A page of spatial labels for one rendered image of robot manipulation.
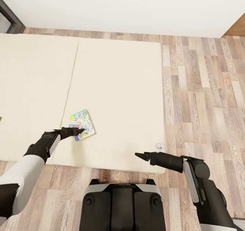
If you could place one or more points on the board game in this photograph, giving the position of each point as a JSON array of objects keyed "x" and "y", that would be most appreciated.
[{"x": 86, "y": 124}]

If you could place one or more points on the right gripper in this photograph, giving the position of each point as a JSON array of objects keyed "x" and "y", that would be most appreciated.
[{"x": 156, "y": 158}]

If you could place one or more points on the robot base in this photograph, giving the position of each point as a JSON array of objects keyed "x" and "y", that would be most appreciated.
[{"x": 122, "y": 207}]

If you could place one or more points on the sliding door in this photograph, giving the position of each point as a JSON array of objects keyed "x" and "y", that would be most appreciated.
[{"x": 238, "y": 28}]

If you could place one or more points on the bed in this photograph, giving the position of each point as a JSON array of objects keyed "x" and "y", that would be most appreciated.
[{"x": 44, "y": 79}]

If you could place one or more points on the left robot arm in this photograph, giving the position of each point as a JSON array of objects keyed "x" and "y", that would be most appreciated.
[{"x": 17, "y": 184}]

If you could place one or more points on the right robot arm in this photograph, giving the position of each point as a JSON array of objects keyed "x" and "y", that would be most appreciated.
[{"x": 209, "y": 200}]

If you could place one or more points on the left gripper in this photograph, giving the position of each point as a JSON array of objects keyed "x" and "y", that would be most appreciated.
[{"x": 72, "y": 131}]

